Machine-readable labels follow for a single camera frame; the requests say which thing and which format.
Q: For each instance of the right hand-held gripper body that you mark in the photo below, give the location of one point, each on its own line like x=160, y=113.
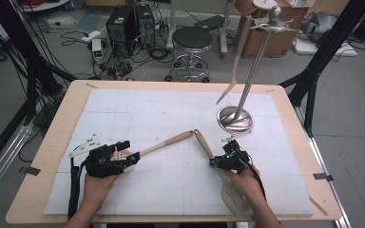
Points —
x=234, y=163

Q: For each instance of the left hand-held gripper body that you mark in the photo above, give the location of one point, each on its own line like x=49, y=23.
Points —
x=101, y=164

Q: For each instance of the beige slotted spatula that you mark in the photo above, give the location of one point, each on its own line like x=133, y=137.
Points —
x=204, y=144

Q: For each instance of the metal utensil stand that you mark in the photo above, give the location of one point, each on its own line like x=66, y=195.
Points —
x=234, y=122

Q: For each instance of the beige perforated skimmer spoon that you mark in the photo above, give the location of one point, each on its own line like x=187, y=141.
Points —
x=168, y=143

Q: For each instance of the beige solid spatula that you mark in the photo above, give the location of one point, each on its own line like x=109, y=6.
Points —
x=237, y=63

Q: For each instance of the person's right hand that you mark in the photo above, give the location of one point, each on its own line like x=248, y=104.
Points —
x=247, y=185

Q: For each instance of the person's left hand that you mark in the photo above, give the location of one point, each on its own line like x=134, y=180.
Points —
x=96, y=190

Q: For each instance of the white foam mat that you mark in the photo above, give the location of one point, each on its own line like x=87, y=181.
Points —
x=171, y=110

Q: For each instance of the black tape strip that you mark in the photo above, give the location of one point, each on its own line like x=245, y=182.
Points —
x=323, y=177
x=30, y=171

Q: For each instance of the white device with green display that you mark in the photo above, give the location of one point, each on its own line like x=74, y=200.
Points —
x=97, y=50

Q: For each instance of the cardboard box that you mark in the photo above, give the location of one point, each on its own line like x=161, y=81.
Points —
x=278, y=47

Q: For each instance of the white power strip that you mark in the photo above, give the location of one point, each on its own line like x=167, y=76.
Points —
x=91, y=35

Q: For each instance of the black round stool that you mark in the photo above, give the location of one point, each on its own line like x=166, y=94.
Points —
x=192, y=38

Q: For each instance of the large black computer tower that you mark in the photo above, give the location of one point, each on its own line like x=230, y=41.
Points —
x=120, y=28

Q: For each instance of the grey metal stand leg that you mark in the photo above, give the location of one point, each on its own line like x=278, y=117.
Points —
x=172, y=22
x=225, y=28

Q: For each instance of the slim black computer tower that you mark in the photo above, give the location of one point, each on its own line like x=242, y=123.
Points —
x=145, y=25

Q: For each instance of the white platform board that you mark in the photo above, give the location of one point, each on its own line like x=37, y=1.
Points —
x=307, y=48

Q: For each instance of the black flat device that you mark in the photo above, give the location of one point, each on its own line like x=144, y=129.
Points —
x=210, y=22

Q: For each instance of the grey bag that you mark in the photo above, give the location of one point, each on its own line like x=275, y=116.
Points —
x=320, y=23

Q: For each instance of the white round table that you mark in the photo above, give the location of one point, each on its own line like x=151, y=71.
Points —
x=44, y=5

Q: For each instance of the aluminium rail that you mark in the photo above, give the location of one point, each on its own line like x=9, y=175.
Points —
x=6, y=158
x=329, y=186

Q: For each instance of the black frame post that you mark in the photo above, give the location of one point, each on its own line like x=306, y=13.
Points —
x=329, y=41

